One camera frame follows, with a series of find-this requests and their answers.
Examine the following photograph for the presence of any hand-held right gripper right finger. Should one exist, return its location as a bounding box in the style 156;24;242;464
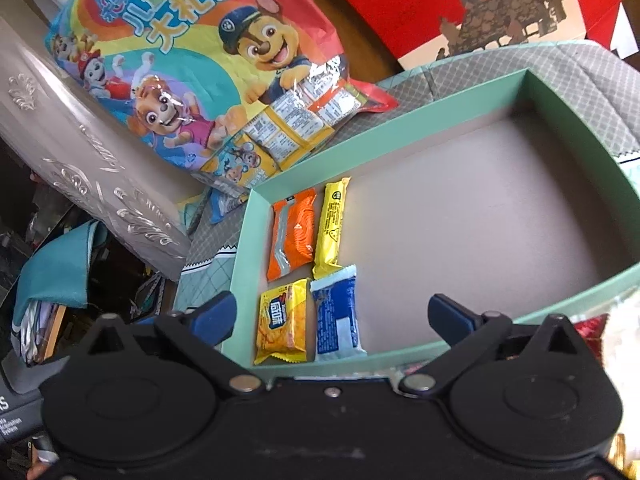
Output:
399;294;586;399

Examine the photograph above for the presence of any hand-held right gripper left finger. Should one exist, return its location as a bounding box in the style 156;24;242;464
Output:
84;291;266;397

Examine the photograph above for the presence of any green cardboard box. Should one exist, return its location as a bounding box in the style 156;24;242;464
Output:
220;67;640;368

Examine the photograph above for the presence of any yellow cracker packet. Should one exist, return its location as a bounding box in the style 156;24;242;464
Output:
254;278;313;366

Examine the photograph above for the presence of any small blue packet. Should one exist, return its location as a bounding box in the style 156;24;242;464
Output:
209;189;249;224

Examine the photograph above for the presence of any orange snack packet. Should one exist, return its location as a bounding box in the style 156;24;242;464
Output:
266;188;318;282

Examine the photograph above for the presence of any blue and white snack packet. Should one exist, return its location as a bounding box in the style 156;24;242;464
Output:
310;265;367;361

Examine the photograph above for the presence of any teal cloth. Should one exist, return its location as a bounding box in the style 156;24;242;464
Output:
12;220;108;341

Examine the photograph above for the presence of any red shiny wrapper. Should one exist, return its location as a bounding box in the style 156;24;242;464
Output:
574;316;610;358

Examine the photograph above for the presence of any yellow snack bar packet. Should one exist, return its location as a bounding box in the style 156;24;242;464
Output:
312;177;352;281

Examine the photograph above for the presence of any grey and teal quilted blanket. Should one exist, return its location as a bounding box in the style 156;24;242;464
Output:
172;40;640;411

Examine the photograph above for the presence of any cartoon dog snack bag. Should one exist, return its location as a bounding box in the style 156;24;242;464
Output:
45;0;401;201

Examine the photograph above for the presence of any red paper gift bag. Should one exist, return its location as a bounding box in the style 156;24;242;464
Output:
305;0;640;71

